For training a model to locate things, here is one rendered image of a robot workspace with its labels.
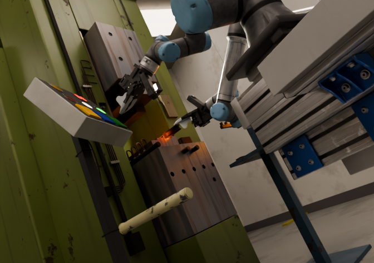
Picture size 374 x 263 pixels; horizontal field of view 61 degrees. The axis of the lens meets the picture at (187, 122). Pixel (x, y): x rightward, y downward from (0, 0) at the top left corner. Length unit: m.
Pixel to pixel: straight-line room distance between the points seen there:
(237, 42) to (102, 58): 0.85
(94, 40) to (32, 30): 0.33
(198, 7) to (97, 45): 1.22
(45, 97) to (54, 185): 0.71
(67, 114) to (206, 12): 0.59
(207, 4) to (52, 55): 1.19
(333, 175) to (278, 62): 3.99
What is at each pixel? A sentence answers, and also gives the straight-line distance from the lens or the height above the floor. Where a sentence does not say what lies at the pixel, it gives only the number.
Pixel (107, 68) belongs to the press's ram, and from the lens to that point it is 1.85.
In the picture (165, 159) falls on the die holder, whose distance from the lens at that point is 1.56.
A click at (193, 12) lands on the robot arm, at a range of 0.79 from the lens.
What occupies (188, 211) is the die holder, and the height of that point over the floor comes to 0.57.
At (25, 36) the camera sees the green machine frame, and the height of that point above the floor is 1.82.
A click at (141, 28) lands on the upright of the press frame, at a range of 2.54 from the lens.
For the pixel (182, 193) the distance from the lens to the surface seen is 1.19.
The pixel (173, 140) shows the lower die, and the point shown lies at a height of 0.97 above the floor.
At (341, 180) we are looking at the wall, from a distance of 4.51.
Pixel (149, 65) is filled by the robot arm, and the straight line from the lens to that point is 1.31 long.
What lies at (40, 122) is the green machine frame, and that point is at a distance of 1.90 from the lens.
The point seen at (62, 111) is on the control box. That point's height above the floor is 1.02.
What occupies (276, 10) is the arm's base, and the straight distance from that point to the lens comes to 0.83.
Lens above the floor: 0.51
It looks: 17 degrees up
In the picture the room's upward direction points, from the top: 25 degrees counter-clockwise
